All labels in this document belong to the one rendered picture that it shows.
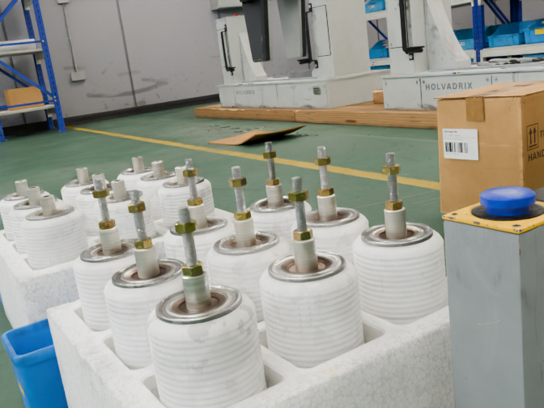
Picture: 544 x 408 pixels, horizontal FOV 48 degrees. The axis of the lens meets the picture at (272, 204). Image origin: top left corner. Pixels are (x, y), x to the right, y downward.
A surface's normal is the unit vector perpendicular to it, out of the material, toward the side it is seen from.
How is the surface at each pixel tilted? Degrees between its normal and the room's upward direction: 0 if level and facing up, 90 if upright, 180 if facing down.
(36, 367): 92
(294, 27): 90
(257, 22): 89
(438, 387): 90
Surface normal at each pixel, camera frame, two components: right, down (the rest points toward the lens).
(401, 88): -0.85, 0.22
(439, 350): 0.54, 0.13
